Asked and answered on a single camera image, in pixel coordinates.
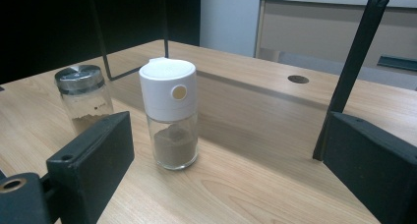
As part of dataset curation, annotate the white cabinet panel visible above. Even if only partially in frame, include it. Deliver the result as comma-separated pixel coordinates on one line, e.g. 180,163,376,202
199,0,263,58

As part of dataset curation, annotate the black curtain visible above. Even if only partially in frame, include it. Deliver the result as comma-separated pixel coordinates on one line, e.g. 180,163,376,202
0,0,202,86

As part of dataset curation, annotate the white lid glass spice jar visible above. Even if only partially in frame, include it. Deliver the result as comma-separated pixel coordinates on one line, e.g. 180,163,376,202
138,57,199,171

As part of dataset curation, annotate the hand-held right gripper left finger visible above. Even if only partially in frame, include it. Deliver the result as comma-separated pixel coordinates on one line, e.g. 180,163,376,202
46,110,136,224

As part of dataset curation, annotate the dark round table grommet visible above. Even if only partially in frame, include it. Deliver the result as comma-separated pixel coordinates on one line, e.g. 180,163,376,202
287,74,310,85

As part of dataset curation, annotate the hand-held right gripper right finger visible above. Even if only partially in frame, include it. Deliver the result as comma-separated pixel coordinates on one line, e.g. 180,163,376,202
322,111,417,224

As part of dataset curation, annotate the metal lid glass spice jar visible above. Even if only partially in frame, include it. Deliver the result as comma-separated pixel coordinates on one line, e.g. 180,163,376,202
54,64,115,137

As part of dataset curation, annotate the dark metal bracket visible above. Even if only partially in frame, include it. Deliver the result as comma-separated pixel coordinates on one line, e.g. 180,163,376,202
376,54,417,72

